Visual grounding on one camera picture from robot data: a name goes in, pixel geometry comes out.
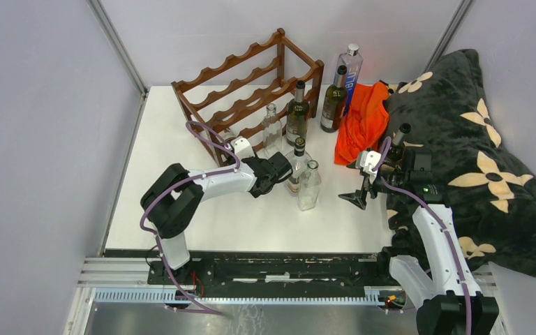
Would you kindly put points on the right aluminium corner post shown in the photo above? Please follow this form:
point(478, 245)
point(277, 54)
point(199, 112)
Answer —
point(449, 32)

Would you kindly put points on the small clear glass bottle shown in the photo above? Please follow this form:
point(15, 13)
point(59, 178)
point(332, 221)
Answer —
point(309, 186)

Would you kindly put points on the aluminium corner post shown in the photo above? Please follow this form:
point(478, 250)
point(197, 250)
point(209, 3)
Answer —
point(118, 46)
point(449, 32)

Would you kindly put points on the brown wooden wine rack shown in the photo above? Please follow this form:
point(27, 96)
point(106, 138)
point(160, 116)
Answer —
point(243, 109)

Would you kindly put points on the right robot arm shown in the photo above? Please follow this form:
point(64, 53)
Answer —
point(446, 296)

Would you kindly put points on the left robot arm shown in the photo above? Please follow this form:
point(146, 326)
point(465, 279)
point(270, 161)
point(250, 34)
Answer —
point(171, 202)

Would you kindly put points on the left aluminium corner post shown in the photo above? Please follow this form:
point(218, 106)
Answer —
point(118, 46)

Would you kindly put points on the clear square bottle black cap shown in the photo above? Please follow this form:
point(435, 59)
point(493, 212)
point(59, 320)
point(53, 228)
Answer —
point(298, 158)

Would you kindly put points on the dark wine bottle brown label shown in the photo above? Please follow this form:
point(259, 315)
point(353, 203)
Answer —
point(395, 153)

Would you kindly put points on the black floral blanket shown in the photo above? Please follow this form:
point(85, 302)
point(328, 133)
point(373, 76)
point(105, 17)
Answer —
point(492, 194)

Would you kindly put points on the dark wine bottle silver neck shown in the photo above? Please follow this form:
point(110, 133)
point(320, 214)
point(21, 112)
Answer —
point(334, 102)

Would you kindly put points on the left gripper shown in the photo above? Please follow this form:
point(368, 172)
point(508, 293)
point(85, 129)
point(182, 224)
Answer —
point(257, 160)

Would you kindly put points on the blue square glass bottle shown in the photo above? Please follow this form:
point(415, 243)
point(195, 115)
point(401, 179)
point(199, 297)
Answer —
point(352, 60)

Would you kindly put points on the dark green wine bottle rear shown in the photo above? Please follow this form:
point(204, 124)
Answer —
point(297, 113)

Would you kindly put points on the dark green wine bottle labelled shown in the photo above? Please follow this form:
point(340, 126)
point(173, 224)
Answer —
point(229, 137)

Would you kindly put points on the orange cloth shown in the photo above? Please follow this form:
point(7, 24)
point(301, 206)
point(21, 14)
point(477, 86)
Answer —
point(364, 124)

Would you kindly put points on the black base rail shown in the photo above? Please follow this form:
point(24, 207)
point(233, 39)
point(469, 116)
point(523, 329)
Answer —
point(266, 277)

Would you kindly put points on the tall clear glass bottle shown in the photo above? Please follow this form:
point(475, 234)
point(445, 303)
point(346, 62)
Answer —
point(272, 131)

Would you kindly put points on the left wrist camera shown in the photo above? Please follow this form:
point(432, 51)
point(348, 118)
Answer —
point(242, 148)

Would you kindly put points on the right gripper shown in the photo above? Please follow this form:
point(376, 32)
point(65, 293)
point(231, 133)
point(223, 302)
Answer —
point(359, 197)

